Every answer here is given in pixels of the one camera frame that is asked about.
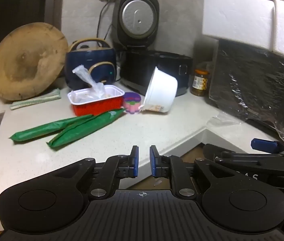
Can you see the white plastic bowl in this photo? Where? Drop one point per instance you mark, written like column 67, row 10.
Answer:
column 160, row 91

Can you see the green striped rolled cloth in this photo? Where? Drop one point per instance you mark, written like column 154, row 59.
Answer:
column 36, row 100

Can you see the clear knotted plastic bag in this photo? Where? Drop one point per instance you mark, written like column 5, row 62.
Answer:
column 90, row 80

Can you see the purple flower-shaped container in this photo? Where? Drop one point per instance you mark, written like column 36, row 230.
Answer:
column 131, row 104

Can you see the green plastic wrapper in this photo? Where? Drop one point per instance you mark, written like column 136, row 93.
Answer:
column 81, row 129
column 44, row 129

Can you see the round wooden cutting board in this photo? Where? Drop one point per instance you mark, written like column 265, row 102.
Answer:
column 26, row 60

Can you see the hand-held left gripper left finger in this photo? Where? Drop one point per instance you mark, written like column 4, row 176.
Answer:
column 136, row 162

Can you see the navy blue rice cooker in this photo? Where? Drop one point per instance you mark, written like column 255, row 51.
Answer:
column 91, row 62

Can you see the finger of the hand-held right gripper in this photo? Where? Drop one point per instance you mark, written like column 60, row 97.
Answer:
column 244, row 159
column 264, row 145

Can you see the black film-wrapped microwave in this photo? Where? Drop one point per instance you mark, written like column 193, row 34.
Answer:
column 254, row 85

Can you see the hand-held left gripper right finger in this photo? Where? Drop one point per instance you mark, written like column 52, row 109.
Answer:
column 154, row 162

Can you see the black rice cooker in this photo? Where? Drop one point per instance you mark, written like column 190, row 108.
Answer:
column 142, row 42

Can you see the glass jar with orange lid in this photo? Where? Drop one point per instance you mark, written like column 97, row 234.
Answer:
column 200, row 81

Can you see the red plastic food tray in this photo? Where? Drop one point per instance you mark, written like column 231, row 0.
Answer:
column 94, row 104

